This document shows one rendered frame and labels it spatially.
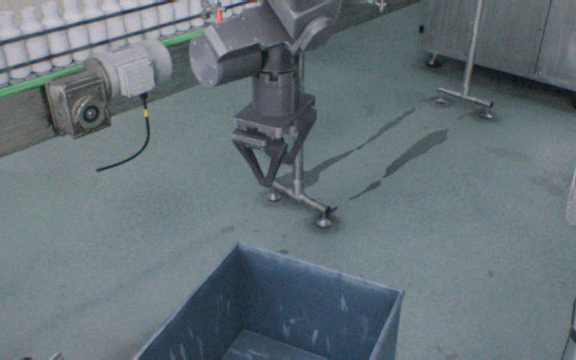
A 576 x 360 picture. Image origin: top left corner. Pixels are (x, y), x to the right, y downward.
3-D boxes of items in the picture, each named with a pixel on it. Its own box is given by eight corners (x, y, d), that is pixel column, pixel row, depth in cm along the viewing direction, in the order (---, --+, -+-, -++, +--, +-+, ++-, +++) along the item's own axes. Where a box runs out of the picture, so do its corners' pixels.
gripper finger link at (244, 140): (233, 188, 78) (229, 122, 73) (260, 162, 83) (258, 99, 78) (281, 202, 75) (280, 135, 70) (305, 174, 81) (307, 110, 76)
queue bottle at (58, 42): (66, 68, 169) (53, 7, 160) (46, 66, 170) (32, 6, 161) (77, 60, 174) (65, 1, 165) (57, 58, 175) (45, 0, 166)
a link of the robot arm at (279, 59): (310, 15, 69) (279, 3, 72) (260, 28, 65) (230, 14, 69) (309, 73, 72) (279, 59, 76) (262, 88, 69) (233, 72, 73)
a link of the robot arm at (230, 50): (342, 21, 63) (299, -45, 65) (251, 46, 57) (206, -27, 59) (297, 85, 73) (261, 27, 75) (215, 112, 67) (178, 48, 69)
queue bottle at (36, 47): (27, 73, 165) (12, 12, 156) (32, 65, 170) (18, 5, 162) (50, 72, 166) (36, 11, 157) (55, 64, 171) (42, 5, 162)
